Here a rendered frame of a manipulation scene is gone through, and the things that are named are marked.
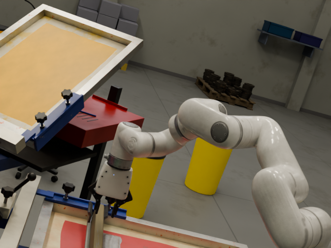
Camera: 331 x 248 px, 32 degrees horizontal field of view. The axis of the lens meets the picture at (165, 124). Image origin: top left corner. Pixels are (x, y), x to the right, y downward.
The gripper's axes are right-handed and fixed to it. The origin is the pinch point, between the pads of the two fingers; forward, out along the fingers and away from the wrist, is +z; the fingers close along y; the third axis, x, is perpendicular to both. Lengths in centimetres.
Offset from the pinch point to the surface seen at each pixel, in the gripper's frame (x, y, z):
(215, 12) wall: 1028, 196, -41
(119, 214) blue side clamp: 26.2, 7.9, 12.0
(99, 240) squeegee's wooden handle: -10.1, 0.0, 6.1
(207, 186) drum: 351, 121, 102
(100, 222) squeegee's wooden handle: 2.4, -0.3, 6.1
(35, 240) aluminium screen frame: -6.0, -18.4, 13.1
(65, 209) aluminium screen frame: 24.9, -11.5, 14.8
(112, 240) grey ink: 12.0, 6.4, 16.0
